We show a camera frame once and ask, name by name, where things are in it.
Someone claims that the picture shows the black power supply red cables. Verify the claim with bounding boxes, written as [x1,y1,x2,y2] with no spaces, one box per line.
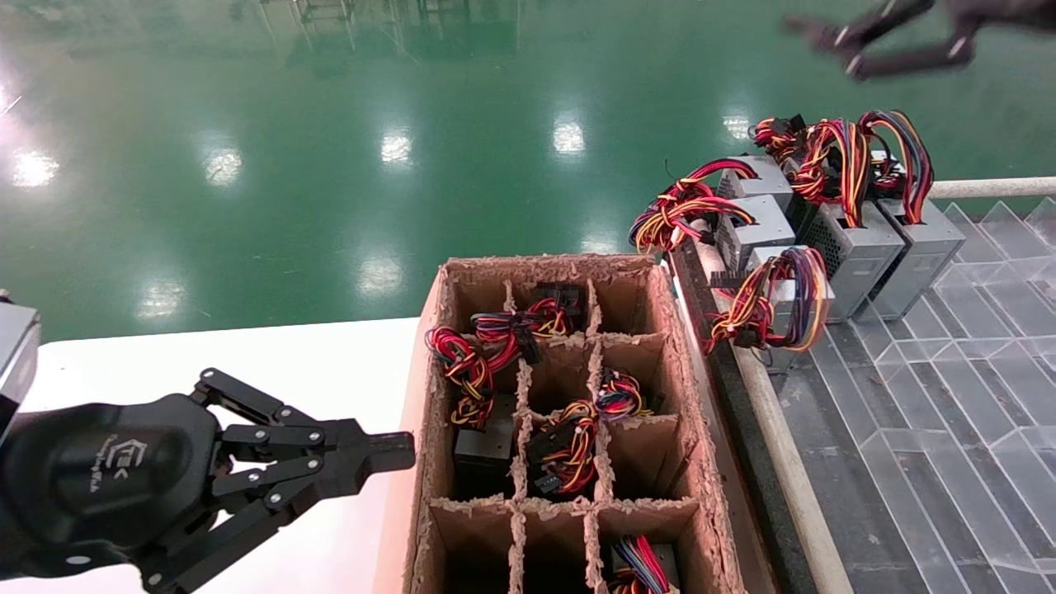
[423,324,519,496]

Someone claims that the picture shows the black conveyor side rail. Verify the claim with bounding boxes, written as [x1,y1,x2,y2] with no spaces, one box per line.
[667,247,818,594]

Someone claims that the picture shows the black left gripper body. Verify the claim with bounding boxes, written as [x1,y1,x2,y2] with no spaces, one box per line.
[0,394,233,578]

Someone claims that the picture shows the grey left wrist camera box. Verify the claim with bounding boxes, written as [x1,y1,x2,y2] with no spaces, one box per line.
[0,301,40,438]

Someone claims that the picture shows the power supply with striped cables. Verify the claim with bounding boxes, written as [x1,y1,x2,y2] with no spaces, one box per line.
[609,535,681,594]

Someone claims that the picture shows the power supply with coiled cables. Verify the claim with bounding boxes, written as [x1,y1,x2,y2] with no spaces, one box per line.
[594,369,661,419]

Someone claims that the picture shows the beige conveyor side tube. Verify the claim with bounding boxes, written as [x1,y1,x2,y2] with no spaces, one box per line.
[691,216,855,594]

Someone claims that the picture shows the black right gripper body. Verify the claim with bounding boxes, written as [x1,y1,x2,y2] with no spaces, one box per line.
[945,0,1056,34]

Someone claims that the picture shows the power supply with purple-red cables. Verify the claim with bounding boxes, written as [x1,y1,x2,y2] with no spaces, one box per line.
[470,280,588,365]

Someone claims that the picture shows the dark power supply with cables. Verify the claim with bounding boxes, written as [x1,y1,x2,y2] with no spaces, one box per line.
[749,114,819,236]

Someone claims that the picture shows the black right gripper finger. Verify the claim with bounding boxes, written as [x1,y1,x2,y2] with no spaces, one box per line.
[844,35,978,82]
[782,0,939,52]

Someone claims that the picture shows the brown cardboard divider box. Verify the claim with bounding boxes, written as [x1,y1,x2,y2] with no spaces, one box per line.
[371,253,780,594]

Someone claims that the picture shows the beige horizontal conveyor tube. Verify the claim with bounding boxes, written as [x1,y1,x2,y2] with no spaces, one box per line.
[928,176,1056,200]

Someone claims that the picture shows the grey power supply with cables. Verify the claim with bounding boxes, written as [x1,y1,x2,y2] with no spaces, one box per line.
[788,118,906,324]
[656,157,793,211]
[858,110,966,321]
[704,245,836,374]
[629,194,797,273]
[866,148,910,200]

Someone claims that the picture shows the black power supply yellow-red cables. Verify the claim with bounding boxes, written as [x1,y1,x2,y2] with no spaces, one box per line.
[525,399,601,496]

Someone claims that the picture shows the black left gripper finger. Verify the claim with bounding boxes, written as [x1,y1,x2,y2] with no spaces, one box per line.
[140,452,416,594]
[190,367,416,455]

